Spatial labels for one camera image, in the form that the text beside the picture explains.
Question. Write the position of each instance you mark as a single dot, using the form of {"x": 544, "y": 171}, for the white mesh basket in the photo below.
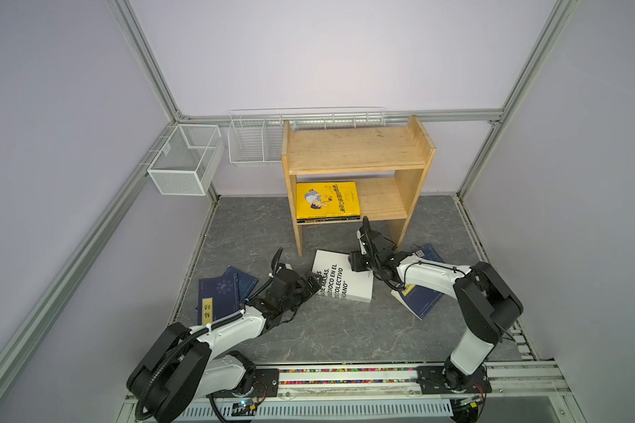
{"x": 186, "y": 163}

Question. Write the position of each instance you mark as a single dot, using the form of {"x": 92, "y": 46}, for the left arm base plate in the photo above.
{"x": 262, "y": 382}

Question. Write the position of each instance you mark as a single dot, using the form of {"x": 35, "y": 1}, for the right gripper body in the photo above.
{"x": 374, "y": 267}

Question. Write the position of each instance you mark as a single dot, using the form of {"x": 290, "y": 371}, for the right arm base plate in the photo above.
{"x": 437, "y": 379}

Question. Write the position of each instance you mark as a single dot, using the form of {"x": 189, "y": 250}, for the blue book under left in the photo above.
{"x": 245, "y": 283}

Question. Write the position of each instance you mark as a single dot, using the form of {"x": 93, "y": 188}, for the white book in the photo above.
{"x": 338, "y": 280}

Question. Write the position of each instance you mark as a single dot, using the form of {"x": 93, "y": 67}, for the white wire rack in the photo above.
{"x": 255, "y": 135}

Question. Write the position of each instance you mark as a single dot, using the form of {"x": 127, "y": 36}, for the blue book with yellow label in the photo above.
{"x": 418, "y": 300}
{"x": 218, "y": 298}

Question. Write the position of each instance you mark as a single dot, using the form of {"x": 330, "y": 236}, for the blue book with barcode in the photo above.
{"x": 426, "y": 253}

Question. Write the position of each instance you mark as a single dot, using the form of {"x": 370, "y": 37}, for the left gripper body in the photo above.
{"x": 295, "y": 300}

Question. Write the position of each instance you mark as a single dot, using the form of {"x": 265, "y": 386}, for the wooden two-tier shelf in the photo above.
{"x": 389, "y": 165}

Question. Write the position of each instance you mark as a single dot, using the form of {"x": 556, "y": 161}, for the aluminium front rail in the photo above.
{"x": 385, "y": 391}

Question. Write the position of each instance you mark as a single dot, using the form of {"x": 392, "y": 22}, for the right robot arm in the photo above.
{"x": 488, "y": 305}

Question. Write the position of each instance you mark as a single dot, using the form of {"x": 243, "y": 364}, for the black book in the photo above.
{"x": 331, "y": 219}

